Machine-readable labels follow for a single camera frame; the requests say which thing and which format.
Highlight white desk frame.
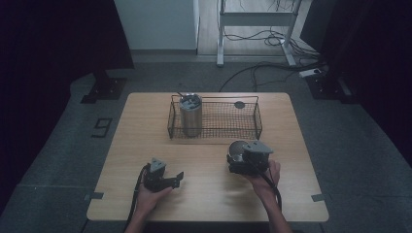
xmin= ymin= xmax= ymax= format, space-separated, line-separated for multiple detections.
xmin=216 ymin=0 xmax=304 ymax=68

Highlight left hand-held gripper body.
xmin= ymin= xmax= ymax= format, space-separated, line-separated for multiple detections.
xmin=143 ymin=156 xmax=172 ymax=192

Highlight right hand-held gripper black cable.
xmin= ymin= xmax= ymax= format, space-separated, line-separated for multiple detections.
xmin=246 ymin=157 xmax=283 ymax=212

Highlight black floor cables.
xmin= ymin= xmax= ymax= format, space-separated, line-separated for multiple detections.
xmin=218 ymin=28 xmax=328 ymax=93

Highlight black wire mesh basket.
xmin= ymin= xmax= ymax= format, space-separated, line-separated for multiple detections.
xmin=166 ymin=94 xmax=263 ymax=142

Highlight white power strip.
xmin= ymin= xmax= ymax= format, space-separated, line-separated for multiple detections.
xmin=297 ymin=67 xmax=326 ymax=79

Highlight hand-held gripper black cable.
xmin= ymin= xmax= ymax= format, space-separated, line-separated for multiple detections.
xmin=246 ymin=157 xmax=283 ymax=212
xmin=123 ymin=163 xmax=153 ymax=233

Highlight person's right hand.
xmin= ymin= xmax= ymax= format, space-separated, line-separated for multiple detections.
xmin=245 ymin=158 xmax=282 ymax=199

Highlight left hand-held gripper black cable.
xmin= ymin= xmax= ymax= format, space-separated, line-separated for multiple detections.
xmin=123 ymin=163 xmax=153 ymax=233

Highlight person's left hand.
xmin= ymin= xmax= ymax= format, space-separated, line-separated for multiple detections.
xmin=133 ymin=183 xmax=174 ymax=221

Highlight white metal mug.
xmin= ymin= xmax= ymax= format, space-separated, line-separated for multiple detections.
xmin=227 ymin=139 xmax=251 ymax=163

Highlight dark curtain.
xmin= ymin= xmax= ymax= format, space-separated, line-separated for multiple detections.
xmin=0 ymin=0 xmax=135 ymax=215
xmin=299 ymin=0 xmax=412 ymax=169

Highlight black stand base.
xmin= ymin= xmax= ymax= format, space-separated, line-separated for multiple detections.
xmin=80 ymin=69 xmax=127 ymax=105
xmin=305 ymin=71 xmax=358 ymax=105

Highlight white cabinet panel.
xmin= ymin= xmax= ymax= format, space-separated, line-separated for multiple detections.
xmin=113 ymin=0 xmax=201 ymax=51

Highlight steel tumbler with lid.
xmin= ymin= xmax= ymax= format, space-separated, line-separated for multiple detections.
xmin=178 ymin=92 xmax=204 ymax=138

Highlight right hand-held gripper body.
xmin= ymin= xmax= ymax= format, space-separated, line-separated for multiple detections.
xmin=240 ymin=140 xmax=275 ymax=177

